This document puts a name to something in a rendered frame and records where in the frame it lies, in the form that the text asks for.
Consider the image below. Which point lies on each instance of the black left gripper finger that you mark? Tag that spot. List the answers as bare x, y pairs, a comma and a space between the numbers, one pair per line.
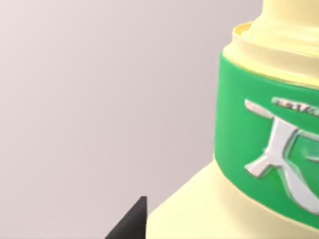
135, 221

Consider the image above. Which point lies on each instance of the cream bottle with green label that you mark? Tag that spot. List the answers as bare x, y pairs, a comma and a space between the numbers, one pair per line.
249, 154

